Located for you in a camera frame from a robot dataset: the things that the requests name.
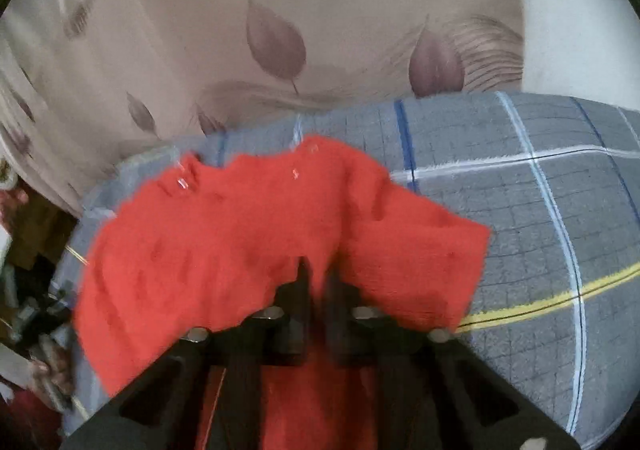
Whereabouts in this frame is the red knitted sweater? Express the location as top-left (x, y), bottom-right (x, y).
top-left (72, 135), bottom-right (493, 450)

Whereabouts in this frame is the beige leaf print curtain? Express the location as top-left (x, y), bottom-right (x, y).
top-left (0, 0), bottom-right (527, 221)

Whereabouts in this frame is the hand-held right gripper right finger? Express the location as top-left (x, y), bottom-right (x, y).
top-left (324, 270), bottom-right (583, 450)

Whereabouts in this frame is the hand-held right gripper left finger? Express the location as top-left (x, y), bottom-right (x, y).
top-left (62, 257), bottom-right (315, 450)

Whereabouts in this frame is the grey plaid tablecloth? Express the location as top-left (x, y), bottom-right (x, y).
top-left (50, 90), bottom-right (640, 437)

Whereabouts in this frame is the pile of household clutter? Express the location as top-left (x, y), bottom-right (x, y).
top-left (0, 157), bottom-right (83, 450)

